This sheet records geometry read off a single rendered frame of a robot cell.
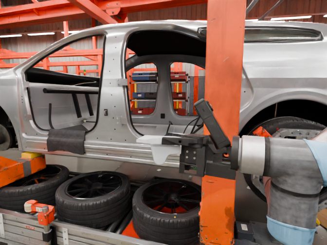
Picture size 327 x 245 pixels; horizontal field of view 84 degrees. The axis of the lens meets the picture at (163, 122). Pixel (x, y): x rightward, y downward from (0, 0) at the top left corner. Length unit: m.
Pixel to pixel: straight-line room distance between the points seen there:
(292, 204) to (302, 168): 0.07
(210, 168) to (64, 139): 1.75
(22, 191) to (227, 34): 2.02
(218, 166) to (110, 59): 1.49
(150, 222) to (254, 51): 1.38
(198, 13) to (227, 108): 10.49
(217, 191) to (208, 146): 0.62
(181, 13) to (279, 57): 10.03
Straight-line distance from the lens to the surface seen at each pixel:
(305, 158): 0.38
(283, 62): 1.50
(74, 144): 1.94
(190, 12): 11.31
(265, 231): 1.95
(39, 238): 1.93
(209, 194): 1.02
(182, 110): 4.98
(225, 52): 0.92
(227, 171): 0.40
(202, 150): 0.38
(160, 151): 0.38
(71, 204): 1.72
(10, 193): 2.20
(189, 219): 1.42
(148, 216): 1.44
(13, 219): 2.04
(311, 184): 0.40
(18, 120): 2.41
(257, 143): 0.38
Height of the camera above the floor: 1.33
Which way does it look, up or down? 8 degrees down
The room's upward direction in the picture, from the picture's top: straight up
